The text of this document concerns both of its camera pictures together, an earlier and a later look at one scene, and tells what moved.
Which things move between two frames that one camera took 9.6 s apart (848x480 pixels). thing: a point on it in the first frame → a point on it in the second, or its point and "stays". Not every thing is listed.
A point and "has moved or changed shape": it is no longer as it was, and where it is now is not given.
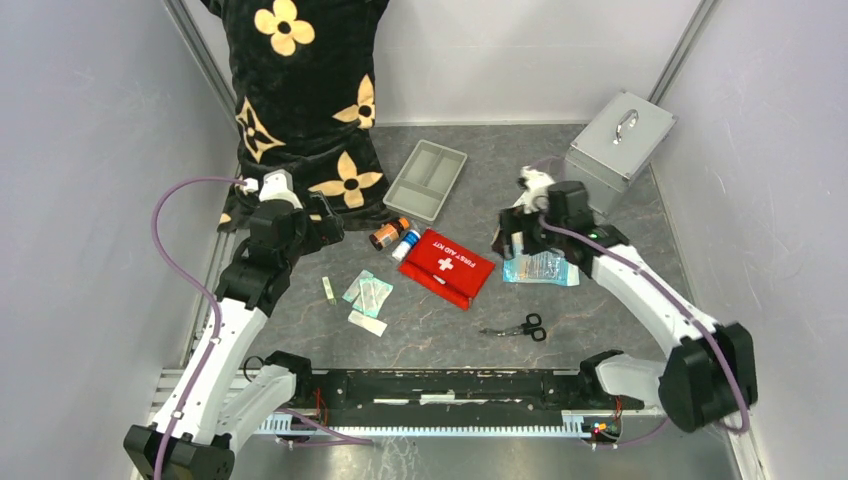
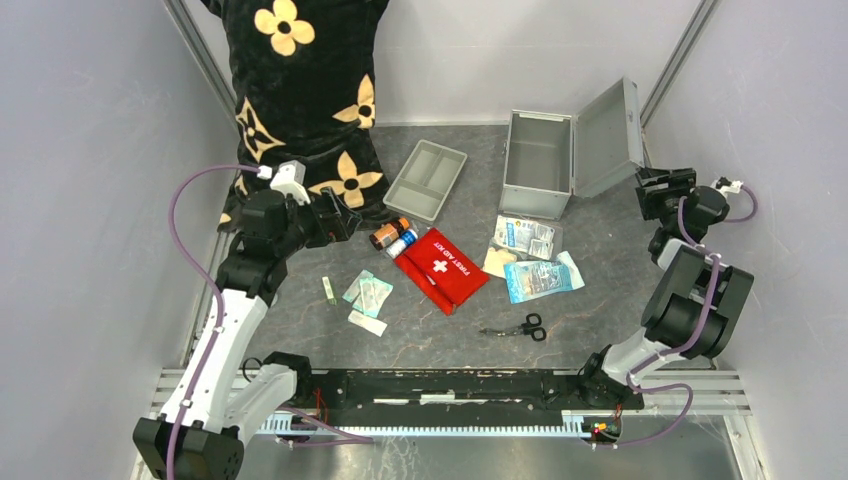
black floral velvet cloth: (304, 74) stays
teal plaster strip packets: (369, 293) stays
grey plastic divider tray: (425, 180) stays
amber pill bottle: (387, 235) stays
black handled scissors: (531, 327) stays
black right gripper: (514, 220) → (680, 181)
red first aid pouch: (444, 267) has moved or changed shape
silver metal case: (615, 149) has moved or changed shape
